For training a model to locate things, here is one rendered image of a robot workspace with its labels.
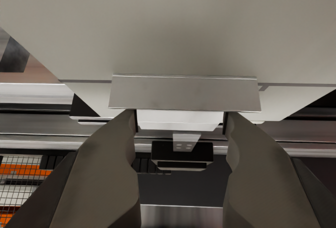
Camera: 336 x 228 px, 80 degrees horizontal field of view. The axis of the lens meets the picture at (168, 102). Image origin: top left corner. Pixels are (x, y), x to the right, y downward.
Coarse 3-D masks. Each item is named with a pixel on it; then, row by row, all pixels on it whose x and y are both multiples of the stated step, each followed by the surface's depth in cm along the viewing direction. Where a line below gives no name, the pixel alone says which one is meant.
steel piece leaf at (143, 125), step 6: (144, 126) 23; (150, 126) 23; (156, 126) 23; (162, 126) 23; (168, 126) 23; (174, 126) 22; (180, 126) 22; (186, 126) 22; (192, 126) 22; (198, 126) 22; (204, 126) 22; (210, 126) 22
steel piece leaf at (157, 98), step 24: (120, 96) 11; (144, 96) 11; (168, 96) 11; (192, 96) 11; (216, 96) 11; (240, 96) 11; (144, 120) 21; (168, 120) 20; (192, 120) 20; (216, 120) 20
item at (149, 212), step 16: (144, 208) 19; (160, 208) 19; (176, 208) 19; (192, 208) 19; (208, 208) 19; (144, 224) 18; (160, 224) 18; (176, 224) 18; (192, 224) 18; (208, 224) 18
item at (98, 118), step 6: (72, 102) 22; (78, 102) 22; (84, 102) 22; (72, 108) 21; (78, 108) 21; (84, 108) 21; (90, 108) 21; (72, 114) 21; (78, 114) 21; (84, 114) 21; (90, 114) 21; (96, 114) 21; (78, 120) 23; (84, 120) 23; (90, 120) 23; (96, 120) 23; (102, 120) 23; (108, 120) 23; (216, 126) 23
